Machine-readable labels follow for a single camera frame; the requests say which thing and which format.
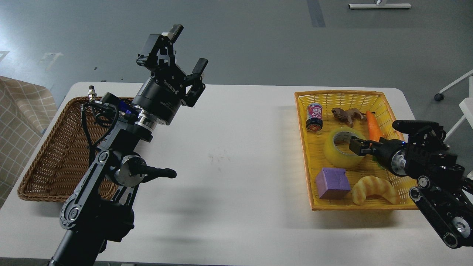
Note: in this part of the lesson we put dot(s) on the yellow tape roll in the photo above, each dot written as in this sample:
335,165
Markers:
336,148

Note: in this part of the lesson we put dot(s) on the toy croissant bread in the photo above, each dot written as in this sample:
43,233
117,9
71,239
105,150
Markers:
372,185

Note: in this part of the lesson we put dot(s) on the small soda can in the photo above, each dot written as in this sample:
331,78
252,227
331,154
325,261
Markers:
314,122

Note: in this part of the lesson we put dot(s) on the purple cube block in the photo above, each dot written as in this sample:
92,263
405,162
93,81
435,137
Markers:
332,184

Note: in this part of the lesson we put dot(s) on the brown wicker basket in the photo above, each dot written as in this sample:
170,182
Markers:
63,158

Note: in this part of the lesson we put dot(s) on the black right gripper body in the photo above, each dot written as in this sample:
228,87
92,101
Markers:
390,154

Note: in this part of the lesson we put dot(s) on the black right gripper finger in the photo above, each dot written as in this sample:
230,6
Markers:
362,147

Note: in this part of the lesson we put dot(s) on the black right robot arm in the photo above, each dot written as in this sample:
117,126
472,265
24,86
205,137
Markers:
440,193

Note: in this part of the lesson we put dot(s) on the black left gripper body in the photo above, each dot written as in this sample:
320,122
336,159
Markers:
161,94

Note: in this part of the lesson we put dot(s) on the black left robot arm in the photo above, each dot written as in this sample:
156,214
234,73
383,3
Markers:
100,208

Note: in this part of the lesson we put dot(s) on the yellow plastic basket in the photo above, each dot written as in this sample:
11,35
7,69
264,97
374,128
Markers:
313,144

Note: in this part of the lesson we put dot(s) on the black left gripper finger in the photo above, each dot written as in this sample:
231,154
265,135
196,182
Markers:
193,84
158,54

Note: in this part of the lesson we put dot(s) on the brown toy lion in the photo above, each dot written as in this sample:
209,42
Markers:
348,116

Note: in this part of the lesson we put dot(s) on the beige checkered cloth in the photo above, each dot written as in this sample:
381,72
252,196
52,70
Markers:
26,111

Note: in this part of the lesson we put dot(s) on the orange toy carrot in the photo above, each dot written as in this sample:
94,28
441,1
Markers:
374,130

